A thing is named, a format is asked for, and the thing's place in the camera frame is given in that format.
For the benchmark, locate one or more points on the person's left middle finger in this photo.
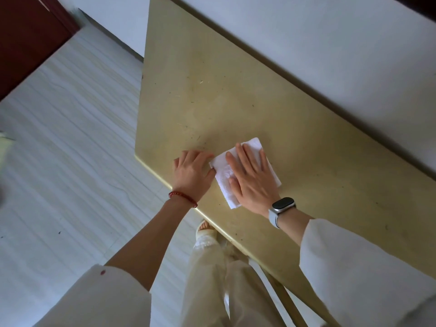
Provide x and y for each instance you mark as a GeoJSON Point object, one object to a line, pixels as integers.
{"type": "Point", "coordinates": [196, 155]}

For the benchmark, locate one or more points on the person's sandalled foot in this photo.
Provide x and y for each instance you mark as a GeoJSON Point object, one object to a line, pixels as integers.
{"type": "Point", "coordinates": [205, 226]}

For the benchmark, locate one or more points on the yellow table leg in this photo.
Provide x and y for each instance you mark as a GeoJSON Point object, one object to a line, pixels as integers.
{"type": "Point", "coordinates": [288, 303]}

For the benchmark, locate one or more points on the person's left thumb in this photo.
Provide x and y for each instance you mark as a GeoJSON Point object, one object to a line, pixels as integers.
{"type": "Point", "coordinates": [211, 174]}

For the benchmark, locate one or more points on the person's left little finger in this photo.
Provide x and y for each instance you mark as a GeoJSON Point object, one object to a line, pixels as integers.
{"type": "Point", "coordinates": [176, 163]}

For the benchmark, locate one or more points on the person's right little finger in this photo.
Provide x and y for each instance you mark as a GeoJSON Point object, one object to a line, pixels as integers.
{"type": "Point", "coordinates": [264, 161]}

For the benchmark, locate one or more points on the white left sleeve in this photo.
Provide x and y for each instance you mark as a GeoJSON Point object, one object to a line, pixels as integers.
{"type": "Point", "coordinates": [98, 299]}

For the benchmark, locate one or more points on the grey smartwatch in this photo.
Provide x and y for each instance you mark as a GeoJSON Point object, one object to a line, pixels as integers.
{"type": "Point", "coordinates": [282, 206]}

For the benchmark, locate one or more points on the person's right hand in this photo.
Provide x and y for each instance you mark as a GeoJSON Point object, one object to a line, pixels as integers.
{"type": "Point", "coordinates": [255, 187]}

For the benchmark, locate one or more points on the person's left hand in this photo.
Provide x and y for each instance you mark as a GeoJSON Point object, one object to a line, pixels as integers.
{"type": "Point", "coordinates": [189, 177]}

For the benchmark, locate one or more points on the person's left forearm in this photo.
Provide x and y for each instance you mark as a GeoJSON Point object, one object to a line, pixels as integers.
{"type": "Point", "coordinates": [153, 241]}

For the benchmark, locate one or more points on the person's right middle finger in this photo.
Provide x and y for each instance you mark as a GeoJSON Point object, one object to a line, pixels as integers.
{"type": "Point", "coordinates": [243, 156]}

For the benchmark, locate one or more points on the cream trousers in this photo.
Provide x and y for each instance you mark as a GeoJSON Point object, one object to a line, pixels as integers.
{"type": "Point", "coordinates": [211, 286]}

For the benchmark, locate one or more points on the person's right forearm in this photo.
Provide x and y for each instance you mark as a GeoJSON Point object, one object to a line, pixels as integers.
{"type": "Point", "coordinates": [294, 224]}

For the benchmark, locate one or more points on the white tissue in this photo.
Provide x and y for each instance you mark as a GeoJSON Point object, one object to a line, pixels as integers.
{"type": "Point", "coordinates": [223, 177]}

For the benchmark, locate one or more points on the grey skirting board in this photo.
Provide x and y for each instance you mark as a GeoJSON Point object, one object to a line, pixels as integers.
{"type": "Point", "coordinates": [112, 35]}

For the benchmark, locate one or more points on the white right sleeve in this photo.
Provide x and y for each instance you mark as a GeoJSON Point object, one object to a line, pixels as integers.
{"type": "Point", "coordinates": [361, 282]}

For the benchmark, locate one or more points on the person's right thumb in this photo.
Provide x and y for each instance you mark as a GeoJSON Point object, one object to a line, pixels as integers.
{"type": "Point", "coordinates": [235, 189]}

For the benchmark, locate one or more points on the dark red door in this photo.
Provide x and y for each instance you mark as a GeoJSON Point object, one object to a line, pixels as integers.
{"type": "Point", "coordinates": [27, 37]}

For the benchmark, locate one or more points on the white sleeve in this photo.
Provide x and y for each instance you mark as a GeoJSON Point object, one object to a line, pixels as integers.
{"type": "Point", "coordinates": [98, 299]}
{"type": "Point", "coordinates": [361, 282]}

